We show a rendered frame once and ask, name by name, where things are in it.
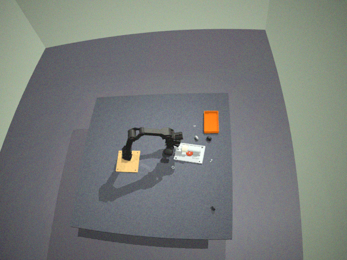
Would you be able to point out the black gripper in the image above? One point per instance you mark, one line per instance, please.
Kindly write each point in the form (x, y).
(169, 148)

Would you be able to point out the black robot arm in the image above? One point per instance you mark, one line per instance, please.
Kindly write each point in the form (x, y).
(165, 133)

